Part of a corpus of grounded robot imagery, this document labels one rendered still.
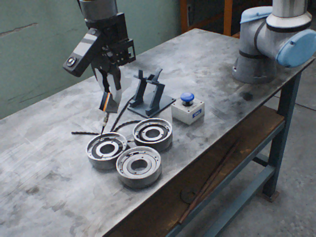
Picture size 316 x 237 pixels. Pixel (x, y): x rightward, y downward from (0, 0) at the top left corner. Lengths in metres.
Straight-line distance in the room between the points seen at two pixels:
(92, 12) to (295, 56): 0.55
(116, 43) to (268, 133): 0.76
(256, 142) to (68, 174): 0.72
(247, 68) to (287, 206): 0.90
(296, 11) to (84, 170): 0.67
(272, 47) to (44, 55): 1.80
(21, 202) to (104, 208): 0.20
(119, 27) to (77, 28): 1.75
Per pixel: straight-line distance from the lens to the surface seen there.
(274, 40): 0.88
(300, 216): 1.68
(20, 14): 2.24
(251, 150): 1.14
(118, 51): 0.67
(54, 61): 2.39
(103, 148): 0.77
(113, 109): 0.74
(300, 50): 0.88
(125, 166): 0.69
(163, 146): 0.74
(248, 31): 0.98
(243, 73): 1.03
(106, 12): 0.63
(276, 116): 1.32
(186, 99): 0.81
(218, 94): 0.97
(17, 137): 0.96
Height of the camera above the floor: 1.31
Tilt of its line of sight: 36 degrees down
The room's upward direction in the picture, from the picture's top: 6 degrees counter-clockwise
